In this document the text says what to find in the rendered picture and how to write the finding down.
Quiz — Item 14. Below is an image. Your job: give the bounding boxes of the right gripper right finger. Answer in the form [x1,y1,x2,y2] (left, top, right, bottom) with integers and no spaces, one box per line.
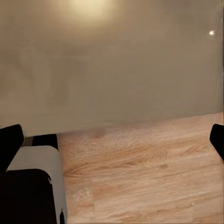
[210,124,224,161]

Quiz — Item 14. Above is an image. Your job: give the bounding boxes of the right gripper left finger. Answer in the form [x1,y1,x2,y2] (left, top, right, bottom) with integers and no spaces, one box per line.
[0,124,24,179]

